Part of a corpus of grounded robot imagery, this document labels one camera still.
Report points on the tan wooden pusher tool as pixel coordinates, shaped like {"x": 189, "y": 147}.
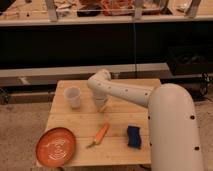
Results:
{"x": 102, "y": 108}

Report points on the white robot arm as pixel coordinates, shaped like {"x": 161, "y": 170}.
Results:
{"x": 173, "y": 128}

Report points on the orange carrot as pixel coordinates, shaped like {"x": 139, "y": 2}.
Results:
{"x": 99, "y": 136}

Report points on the translucent plastic cup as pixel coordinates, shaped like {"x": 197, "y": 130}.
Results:
{"x": 72, "y": 96}

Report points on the blue sponge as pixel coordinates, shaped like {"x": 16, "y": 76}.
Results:
{"x": 134, "y": 139}

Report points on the orange plate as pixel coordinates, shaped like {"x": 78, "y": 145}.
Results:
{"x": 56, "y": 147}

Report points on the grey low shelf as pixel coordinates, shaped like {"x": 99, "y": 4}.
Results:
{"x": 37, "y": 76}

